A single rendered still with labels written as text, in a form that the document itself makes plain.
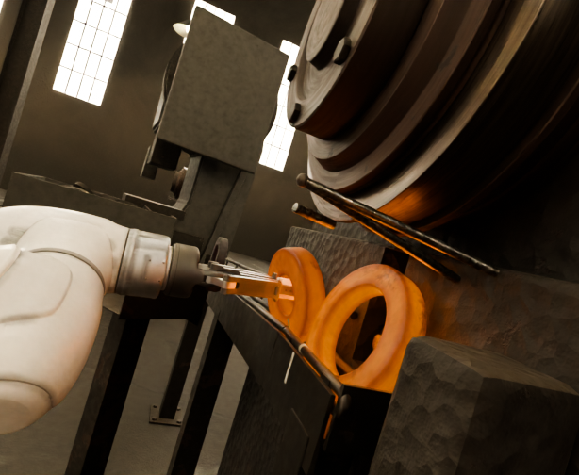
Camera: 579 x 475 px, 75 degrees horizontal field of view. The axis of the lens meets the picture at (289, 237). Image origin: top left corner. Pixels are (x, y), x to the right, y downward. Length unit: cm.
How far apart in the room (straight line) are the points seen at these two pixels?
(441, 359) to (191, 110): 291
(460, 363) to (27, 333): 32
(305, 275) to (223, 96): 269
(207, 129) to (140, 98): 774
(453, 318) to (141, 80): 1064
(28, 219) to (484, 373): 48
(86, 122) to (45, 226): 1029
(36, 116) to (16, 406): 1072
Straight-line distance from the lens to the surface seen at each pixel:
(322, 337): 53
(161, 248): 52
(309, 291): 55
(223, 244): 149
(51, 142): 1086
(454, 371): 28
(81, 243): 49
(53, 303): 39
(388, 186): 41
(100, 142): 1066
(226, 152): 311
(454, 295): 44
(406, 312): 42
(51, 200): 286
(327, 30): 49
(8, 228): 53
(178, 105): 308
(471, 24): 38
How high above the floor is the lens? 84
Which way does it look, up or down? level
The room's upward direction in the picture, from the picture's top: 17 degrees clockwise
